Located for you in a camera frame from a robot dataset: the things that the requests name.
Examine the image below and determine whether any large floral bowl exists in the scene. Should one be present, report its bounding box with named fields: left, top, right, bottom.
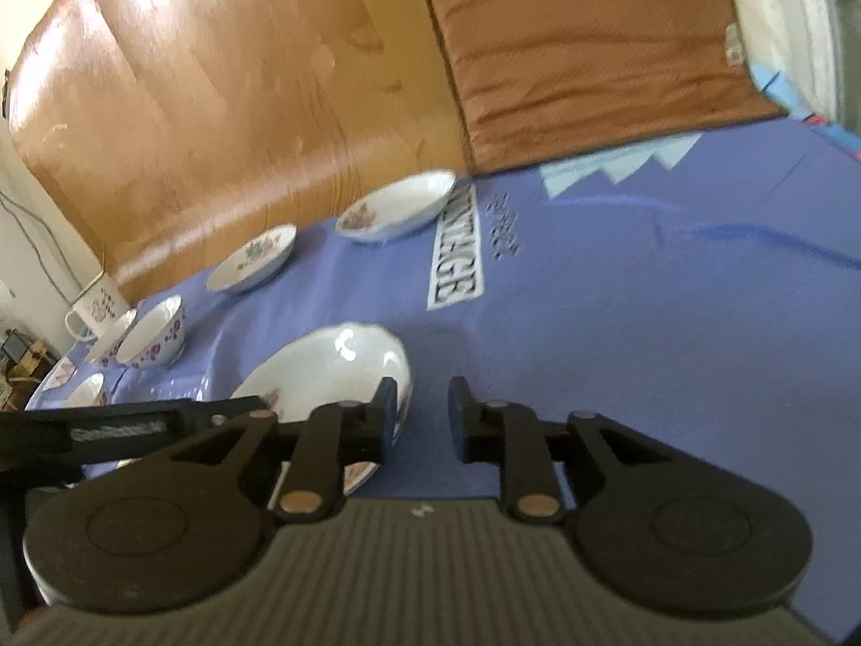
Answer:
left=63, top=372, right=108, bottom=409

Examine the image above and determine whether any floral saucer plate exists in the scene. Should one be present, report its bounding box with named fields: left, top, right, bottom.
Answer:
left=228, top=321, right=413, bottom=499
left=206, top=223, right=298, bottom=293

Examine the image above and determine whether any small white saucer plate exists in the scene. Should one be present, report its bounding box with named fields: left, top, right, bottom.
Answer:
left=336, top=169, right=457, bottom=243

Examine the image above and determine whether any white enamel mug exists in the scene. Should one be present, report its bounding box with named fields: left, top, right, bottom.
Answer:
left=64, top=271, right=130, bottom=343

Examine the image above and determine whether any blue patterned tablecloth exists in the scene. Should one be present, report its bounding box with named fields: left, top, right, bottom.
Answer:
left=22, top=116, right=861, bottom=641

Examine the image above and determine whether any wooden headboard panel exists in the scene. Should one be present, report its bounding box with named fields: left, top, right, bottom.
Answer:
left=8, top=0, right=469, bottom=299

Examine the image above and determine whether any brown cushion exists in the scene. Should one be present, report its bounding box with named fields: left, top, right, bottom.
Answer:
left=428, top=0, right=784, bottom=173

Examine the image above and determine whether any dark hanging wall cable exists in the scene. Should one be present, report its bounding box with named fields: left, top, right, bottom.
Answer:
left=0, top=186, right=82, bottom=311

